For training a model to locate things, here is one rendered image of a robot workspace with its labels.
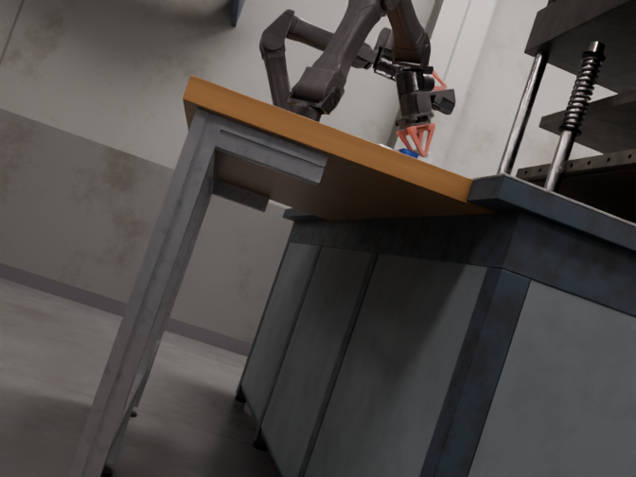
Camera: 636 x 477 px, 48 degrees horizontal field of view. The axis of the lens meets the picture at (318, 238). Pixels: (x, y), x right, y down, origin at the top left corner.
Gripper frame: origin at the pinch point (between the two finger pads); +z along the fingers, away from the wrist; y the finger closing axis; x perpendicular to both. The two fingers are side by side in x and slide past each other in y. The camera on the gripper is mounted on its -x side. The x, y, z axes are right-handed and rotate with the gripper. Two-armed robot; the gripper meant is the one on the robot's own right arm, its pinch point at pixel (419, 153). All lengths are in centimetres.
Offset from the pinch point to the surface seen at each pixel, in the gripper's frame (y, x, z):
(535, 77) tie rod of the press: 117, -105, -27
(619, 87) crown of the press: 118, -146, -17
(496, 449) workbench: -69, 24, 46
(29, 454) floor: 3, 101, 50
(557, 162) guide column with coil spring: 77, -84, 10
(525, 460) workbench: -69, 19, 49
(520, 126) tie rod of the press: 117, -94, -7
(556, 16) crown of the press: 105, -112, -48
